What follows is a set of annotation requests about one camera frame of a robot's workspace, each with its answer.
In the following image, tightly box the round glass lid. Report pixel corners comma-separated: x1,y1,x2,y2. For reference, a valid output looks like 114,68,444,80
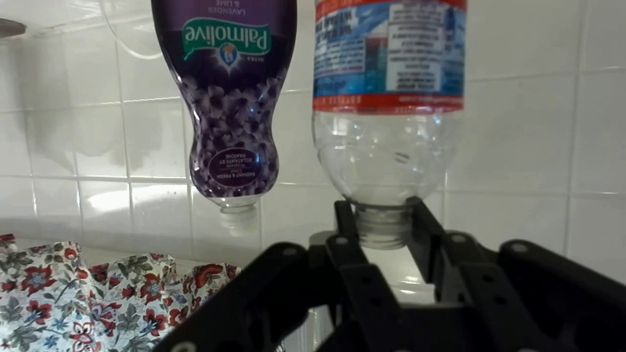
96,0,165,62

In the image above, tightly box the floral curtain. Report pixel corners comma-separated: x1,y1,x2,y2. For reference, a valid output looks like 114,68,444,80
0,232,241,352

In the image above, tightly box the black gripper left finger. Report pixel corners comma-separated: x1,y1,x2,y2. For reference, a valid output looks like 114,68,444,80
151,199,413,352

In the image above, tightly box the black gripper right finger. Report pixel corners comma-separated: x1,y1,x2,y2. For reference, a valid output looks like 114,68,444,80
405,193,626,352

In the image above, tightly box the purple dish soap bottle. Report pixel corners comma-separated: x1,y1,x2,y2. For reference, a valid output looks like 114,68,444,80
149,0,300,240

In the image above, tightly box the clear plastic water bottle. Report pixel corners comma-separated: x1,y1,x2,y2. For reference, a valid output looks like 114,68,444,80
311,0,470,250

